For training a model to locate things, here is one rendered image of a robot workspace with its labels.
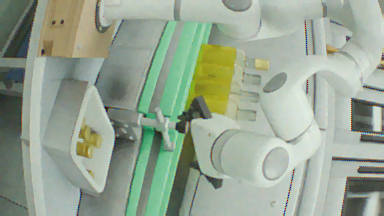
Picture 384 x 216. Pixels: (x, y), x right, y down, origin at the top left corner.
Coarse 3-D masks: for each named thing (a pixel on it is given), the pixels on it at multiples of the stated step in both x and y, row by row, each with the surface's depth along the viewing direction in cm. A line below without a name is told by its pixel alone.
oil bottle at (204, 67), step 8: (200, 64) 126; (208, 64) 126; (216, 64) 125; (224, 64) 125; (232, 64) 125; (200, 72) 125; (208, 72) 124; (216, 72) 124; (224, 72) 124; (232, 72) 124; (240, 72) 124; (240, 80) 124
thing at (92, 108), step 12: (84, 96) 87; (96, 96) 91; (84, 108) 85; (96, 108) 95; (96, 120) 100; (108, 120) 100; (96, 132) 105; (108, 132) 104; (72, 144) 81; (108, 144) 104; (72, 156) 81; (96, 156) 102; (108, 156) 103; (84, 168) 86; (96, 168) 101; (96, 180) 99
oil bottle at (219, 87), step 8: (192, 80) 123; (200, 80) 123; (208, 80) 123; (216, 80) 122; (224, 80) 122; (232, 80) 122; (192, 88) 122; (200, 88) 122; (208, 88) 121; (216, 88) 121; (224, 88) 121; (232, 88) 121; (240, 88) 122; (216, 96) 121; (224, 96) 120; (232, 96) 120; (240, 96) 121
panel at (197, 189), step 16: (256, 128) 132; (192, 160) 128; (192, 176) 125; (288, 176) 122; (192, 192) 122; (208, 192) 122; (224, 192) 122; (240, 192) 121; (256, 192) 121; (272, 192) 120; (288, 192) 119; (192, 208) 120; (208, 208) 120; (224, 208) 119; (240, 208) 118; (256, 208) 118; (272, 208) 117; (288, 208) 115
